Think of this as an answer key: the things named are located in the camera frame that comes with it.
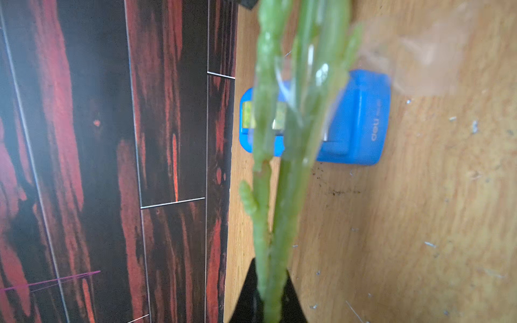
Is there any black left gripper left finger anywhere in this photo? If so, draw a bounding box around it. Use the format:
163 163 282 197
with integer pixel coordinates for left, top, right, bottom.
230 258 259 323

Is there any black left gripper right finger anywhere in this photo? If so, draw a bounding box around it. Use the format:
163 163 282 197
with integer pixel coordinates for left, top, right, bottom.
280 272 308 323

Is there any artificial flower bouquet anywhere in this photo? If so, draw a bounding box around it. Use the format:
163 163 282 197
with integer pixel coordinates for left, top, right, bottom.
239 1 362 322

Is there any clear tape strip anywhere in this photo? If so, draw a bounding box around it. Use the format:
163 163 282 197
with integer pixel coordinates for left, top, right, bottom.
274 0 481 130

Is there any blue tape dispenser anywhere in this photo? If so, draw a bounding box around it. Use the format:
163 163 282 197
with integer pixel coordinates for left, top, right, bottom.
239 69 391 166

